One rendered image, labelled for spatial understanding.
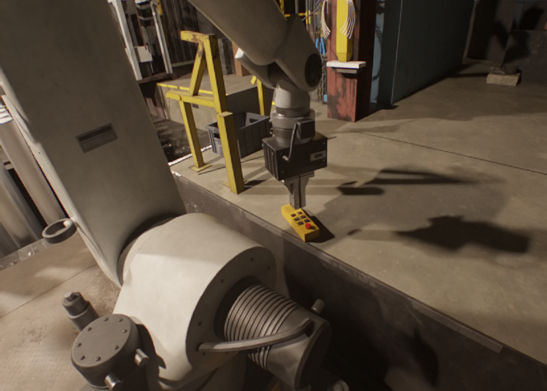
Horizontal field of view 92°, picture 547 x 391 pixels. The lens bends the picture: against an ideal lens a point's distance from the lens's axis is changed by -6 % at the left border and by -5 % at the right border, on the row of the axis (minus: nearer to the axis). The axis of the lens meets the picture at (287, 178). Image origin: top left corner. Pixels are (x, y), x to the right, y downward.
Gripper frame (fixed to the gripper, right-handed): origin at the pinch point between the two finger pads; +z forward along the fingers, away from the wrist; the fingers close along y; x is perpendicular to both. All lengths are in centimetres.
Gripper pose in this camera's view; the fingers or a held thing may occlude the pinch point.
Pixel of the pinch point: (297, 199)
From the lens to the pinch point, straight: 121.6
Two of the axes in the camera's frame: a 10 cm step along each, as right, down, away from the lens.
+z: 0.6, 8.7, 5.0
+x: -4.4, -4.2, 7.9
